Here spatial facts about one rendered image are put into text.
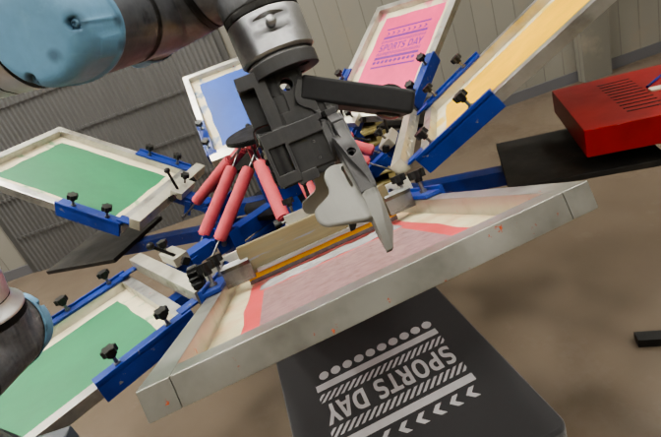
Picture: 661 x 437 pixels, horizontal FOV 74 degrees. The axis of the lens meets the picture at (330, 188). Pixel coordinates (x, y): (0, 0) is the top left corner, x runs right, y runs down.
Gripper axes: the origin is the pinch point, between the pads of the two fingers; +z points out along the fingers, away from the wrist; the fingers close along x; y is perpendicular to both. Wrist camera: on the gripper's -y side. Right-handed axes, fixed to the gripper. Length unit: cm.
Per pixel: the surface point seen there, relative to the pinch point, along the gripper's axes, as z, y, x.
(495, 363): 42, -20, -35
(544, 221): 8.1, -21.2, -4.7
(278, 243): 7, 10, -64
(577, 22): -15, -82, -58
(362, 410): 41, 8, -40
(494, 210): 9.8, -25.0, -23.4
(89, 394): 25, 71, -78
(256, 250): 6, 16, -64
